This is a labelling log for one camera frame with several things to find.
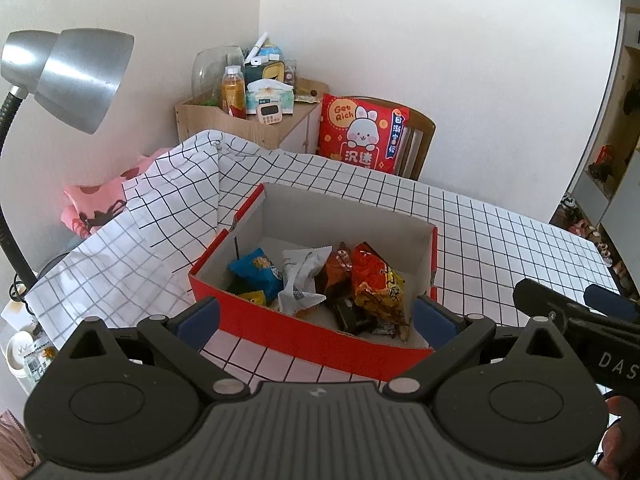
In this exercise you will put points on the yellow-red snack bag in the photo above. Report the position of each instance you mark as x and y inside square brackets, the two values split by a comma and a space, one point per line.
[375, 280]

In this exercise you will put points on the pink bag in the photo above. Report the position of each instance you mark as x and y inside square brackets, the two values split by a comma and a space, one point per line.
[15, 440]

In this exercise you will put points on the blue snack packet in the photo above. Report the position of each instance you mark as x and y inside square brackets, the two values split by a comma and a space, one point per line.
[255, 267]

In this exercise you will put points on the wooden cabinet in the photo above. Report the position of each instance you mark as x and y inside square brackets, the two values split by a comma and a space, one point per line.
[280, 130]

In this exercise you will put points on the white labelled container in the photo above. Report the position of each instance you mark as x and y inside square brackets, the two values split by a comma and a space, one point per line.
[30, 360]

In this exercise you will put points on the silver desk lamp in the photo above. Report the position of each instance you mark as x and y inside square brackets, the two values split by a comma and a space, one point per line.
[80, 80]

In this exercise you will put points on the white checked tablecloth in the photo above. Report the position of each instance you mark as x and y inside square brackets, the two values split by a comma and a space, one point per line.
[500, 240]

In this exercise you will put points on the orange drink bottle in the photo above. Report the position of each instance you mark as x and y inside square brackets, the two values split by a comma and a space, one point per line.
[234, 95]

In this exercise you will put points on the pink printed cloth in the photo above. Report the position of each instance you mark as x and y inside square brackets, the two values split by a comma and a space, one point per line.
[95, 200]

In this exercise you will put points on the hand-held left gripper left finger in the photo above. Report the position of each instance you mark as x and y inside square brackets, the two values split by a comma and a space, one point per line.
[200, 317]

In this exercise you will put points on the red rabbit print cushion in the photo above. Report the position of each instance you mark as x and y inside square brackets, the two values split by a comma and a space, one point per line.
[360, 135]

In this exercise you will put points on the green snack packet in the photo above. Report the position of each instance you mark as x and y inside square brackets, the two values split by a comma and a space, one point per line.
[237, 287]

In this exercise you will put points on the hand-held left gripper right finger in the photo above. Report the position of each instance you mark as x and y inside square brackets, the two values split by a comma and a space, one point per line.
[432, 317]

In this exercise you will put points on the teal tissue box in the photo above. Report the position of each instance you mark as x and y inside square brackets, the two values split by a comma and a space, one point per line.
[270, 92]

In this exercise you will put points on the white kitchen timer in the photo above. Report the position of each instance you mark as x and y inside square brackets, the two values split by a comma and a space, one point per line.
[269, 112]

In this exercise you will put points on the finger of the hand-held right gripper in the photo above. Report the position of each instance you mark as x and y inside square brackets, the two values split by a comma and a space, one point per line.
[607, 300]
[545, 300]

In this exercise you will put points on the wooden shelf unit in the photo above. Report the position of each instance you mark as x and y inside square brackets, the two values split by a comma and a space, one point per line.
[620, 110]

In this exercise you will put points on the clear glass jar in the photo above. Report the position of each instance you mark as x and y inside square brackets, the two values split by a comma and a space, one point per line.
[207, 75]

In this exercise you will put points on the red and white cardboard box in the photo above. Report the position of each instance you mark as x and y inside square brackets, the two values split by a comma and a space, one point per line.
[310, 340]

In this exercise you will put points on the orange-brown snack bag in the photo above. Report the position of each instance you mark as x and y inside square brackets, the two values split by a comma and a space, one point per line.
[335, 270]

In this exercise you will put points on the wooden chair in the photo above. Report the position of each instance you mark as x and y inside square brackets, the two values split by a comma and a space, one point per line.
[422, 140]

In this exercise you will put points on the white tube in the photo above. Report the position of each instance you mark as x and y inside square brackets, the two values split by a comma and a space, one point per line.
[257, 47]

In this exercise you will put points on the person's right hand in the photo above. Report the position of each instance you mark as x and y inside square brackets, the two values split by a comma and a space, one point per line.
[620, 440]

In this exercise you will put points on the white-grey snack packet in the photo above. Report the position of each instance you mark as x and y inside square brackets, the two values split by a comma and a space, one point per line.
[297, 280]

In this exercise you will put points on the black snack packet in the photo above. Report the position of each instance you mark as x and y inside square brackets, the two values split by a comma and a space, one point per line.
[352, 317]

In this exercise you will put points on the small dark snack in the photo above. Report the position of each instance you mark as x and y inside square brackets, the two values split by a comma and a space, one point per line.
[390, 331]

